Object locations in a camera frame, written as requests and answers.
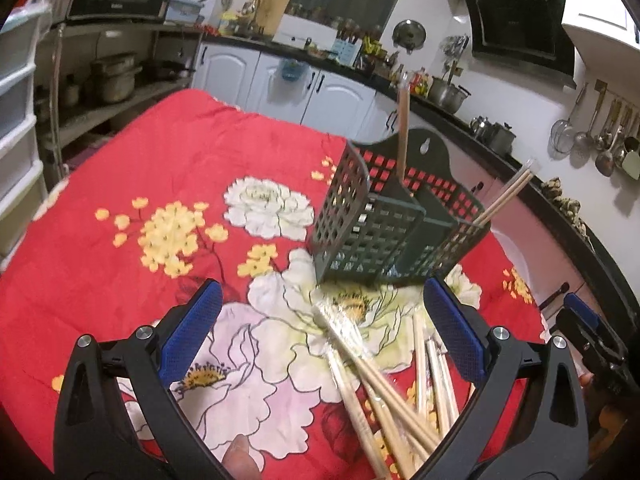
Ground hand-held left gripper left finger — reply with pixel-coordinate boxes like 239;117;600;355
53;280;236;480

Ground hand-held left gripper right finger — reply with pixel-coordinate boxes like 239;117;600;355
415;276;591;480

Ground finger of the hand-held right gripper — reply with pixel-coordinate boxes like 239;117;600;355
556;292;627;363

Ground pile of chopsticks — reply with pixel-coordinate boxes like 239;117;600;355
325;310;476;480

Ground black perforated utensil basket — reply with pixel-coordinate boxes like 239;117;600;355
306;127;493;288

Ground row of hanging kitchen utensils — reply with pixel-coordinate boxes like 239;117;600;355
572;80;640;181

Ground person's left hand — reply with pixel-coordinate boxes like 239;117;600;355
222;435;261;480

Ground pale lower cabinet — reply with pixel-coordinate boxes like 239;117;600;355
415;110;601;321

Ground garlic bulb pile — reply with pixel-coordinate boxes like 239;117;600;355
542;177;591;236

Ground red floral blanket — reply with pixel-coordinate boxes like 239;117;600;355
0;89;551;480

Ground steel cooking pot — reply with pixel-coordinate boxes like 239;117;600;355
427;76;472;113

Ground metal shelf rack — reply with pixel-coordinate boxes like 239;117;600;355
35;15;206;186

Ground large steel stockpot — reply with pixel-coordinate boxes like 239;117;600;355
90;52;143;103

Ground black frying pan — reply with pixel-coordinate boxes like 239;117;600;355
145;60;196;81

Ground white kitchen cabinets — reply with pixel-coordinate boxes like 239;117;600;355
192;42;401;136

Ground row of condiment bottles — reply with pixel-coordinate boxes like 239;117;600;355
360;40;431;96

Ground steel utensil rack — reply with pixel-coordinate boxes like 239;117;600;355
440;35;471;86

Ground blue hanging basket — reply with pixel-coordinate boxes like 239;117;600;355
280;57;306;82

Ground white plastic drawer unit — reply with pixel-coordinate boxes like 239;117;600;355
0;2;53;261

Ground steel pot lid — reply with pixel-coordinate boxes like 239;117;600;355
391;19;427;52

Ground blue knife block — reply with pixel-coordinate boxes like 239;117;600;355
332;35;363;66

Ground black range hood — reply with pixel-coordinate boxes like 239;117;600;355
459;0;578;86

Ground blue plastic container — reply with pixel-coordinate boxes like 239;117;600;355
165;0;203;23

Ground white box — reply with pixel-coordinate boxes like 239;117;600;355
275;14;338;46

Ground wooden cutting board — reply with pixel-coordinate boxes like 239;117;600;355
248;0;293;36

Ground hanging wire strainer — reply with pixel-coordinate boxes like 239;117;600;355
550;82;588;153

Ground white wall cabinet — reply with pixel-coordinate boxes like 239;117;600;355
562;0;640;66

